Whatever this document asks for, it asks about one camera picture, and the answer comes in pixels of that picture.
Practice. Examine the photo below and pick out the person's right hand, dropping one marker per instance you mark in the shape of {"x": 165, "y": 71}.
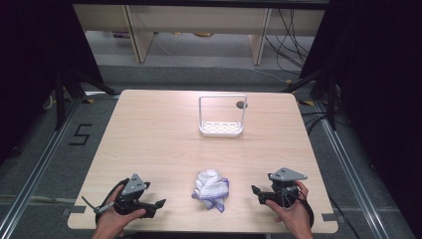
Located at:
{"x": 295, "y": 220}

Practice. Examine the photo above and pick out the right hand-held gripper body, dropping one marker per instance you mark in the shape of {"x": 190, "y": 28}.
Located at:
{"x": 285, "y": 191}

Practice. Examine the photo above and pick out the light wooden desk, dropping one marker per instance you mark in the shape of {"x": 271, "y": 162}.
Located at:
{"x": 199, "y": 20}

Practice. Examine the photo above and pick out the aluminium floor rail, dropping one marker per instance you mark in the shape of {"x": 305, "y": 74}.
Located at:
{"x": 33, "y": 176}
{"x": 351, "y": 179}

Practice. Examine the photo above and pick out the person's left hand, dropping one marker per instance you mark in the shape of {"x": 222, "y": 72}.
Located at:
{"x": 109, "y": 224}

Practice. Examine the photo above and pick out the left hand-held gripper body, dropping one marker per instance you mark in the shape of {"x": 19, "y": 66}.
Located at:
{"x": 134, "y": 186}

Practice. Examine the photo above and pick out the purple object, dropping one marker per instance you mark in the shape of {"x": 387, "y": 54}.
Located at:
{"x": 120, "y": 34}

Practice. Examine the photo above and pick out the black curtain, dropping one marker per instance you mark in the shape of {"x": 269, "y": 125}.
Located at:
{"x": 33, "y": 66}
{"x": 381, "y": 99}

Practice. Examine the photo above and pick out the white cloth with purple edging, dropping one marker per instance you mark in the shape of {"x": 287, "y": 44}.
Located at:
{"x": 210, "y": 187}

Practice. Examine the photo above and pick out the black metal stand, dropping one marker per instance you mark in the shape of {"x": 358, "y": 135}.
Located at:
{"x": 331, "y": 99}
{"x": 60, "y": 99}

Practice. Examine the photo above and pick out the white plastic rack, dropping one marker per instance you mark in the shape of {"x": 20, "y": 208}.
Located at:
{"x": 220, "y": 128}

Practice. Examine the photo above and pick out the yellow object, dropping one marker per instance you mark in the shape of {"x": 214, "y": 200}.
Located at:
{"x": 203, "y": 34}

